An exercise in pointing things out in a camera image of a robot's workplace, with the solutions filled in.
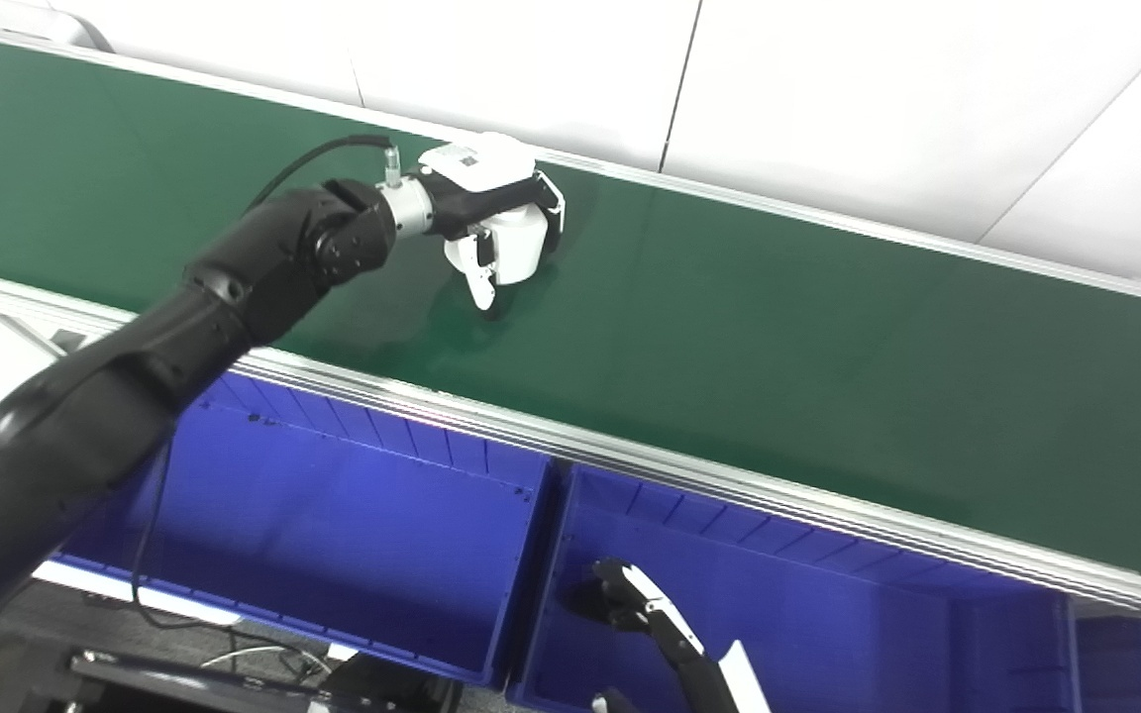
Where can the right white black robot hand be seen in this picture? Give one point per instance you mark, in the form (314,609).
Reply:
(665,624)

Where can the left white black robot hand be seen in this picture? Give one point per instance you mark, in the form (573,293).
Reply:
(476,163)

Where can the white cylindrical part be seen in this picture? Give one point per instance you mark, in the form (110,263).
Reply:
(521,248)

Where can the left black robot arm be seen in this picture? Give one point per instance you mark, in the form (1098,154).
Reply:
(135,376)

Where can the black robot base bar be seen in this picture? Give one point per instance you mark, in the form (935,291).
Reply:
(234,688)

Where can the black flanged part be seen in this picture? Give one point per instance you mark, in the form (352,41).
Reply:
(585,599)

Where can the blue bin with black part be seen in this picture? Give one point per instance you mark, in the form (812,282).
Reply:
(828,614)

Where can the green conveyor belt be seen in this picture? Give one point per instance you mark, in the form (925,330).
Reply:
(729,347)
(630,458)

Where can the empty blue plastic bin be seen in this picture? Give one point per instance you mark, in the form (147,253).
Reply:
(353,535)

